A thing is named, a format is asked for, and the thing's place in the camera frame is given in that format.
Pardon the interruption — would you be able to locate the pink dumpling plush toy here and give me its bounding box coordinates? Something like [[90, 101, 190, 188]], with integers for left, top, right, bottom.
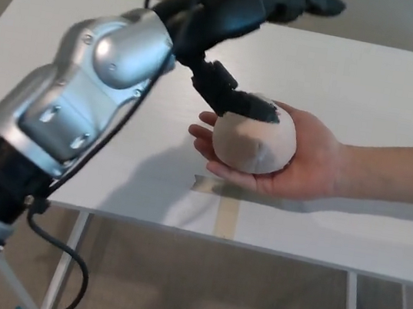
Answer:
[[207, 85, 305, 178]]

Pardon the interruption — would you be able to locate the person's bare hand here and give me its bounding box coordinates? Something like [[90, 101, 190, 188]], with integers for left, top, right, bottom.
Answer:
[[180, 89, 354, 208]]

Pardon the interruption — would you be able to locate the light blue metal frame bar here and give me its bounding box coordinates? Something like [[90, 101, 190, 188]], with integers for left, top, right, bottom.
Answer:
[[0, 255, 48, 309]]

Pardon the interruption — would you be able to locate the person's bare forearm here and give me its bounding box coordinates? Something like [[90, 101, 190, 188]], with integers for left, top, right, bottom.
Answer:
[[333, 128, 413, 211]]

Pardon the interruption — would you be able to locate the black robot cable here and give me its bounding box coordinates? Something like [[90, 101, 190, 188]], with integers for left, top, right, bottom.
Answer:
[[9, 0, 200, 309]]

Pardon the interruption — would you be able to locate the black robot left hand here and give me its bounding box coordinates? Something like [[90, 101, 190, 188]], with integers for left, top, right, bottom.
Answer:
[[135, 0, 348, 135]]

